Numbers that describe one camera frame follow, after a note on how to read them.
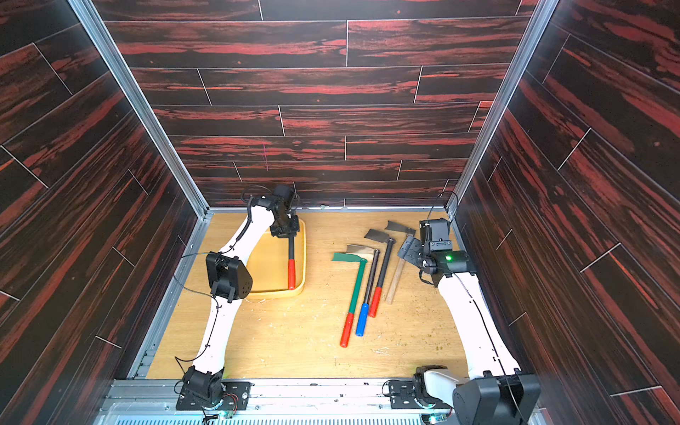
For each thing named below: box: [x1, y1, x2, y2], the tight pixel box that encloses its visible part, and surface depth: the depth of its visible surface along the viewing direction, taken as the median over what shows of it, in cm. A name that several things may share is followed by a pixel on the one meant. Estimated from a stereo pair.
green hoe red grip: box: [331, 252, 368, 348], surface depth 95 cm
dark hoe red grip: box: [363, 228, 397, 318], surface depth 99 cm
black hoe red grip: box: [287, 235, 296, 291], surface depth 92 cm
